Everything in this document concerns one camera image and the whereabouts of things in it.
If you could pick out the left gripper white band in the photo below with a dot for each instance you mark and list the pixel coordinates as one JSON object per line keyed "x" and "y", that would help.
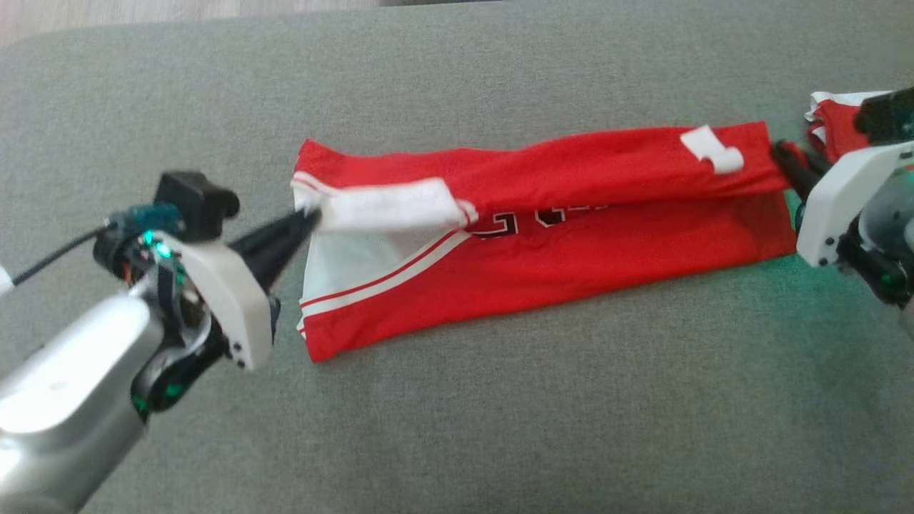
{"x": 228, "y": 300}

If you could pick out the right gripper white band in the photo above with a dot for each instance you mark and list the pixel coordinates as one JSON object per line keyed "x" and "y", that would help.
{"x": 842, "y": 200}

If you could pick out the red and white jersey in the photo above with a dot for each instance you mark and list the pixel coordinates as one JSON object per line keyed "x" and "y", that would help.
{"x": 571, "y": 257}

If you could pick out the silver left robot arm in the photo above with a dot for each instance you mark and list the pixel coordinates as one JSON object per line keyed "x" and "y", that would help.
{"x": 71, "y": 385}

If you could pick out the large grey sofa seat cushion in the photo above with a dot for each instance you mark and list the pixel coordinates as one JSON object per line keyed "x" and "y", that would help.
{"x": 500, "y": 428}

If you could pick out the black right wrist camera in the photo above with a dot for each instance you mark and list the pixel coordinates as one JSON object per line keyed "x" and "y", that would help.
{"x": 889, "y": 114}

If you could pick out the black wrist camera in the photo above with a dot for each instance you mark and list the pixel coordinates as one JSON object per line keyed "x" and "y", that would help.
{"x": 189, "y": 203}
{"x": 889, "y": 114}

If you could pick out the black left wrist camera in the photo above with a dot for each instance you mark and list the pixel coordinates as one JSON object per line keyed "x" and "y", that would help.
{"x": 189, "y": 203}

